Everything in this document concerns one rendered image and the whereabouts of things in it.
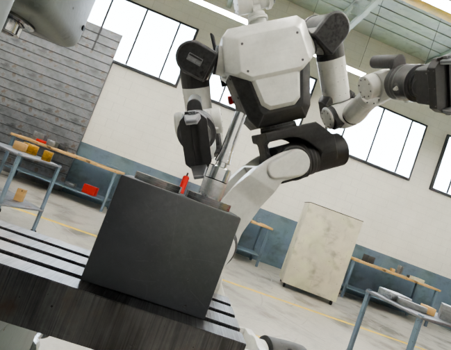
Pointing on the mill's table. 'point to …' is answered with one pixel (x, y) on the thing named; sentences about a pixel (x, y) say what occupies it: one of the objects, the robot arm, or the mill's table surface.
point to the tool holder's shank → (224, 159)
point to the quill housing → (55, 18)
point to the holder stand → (162, 244)
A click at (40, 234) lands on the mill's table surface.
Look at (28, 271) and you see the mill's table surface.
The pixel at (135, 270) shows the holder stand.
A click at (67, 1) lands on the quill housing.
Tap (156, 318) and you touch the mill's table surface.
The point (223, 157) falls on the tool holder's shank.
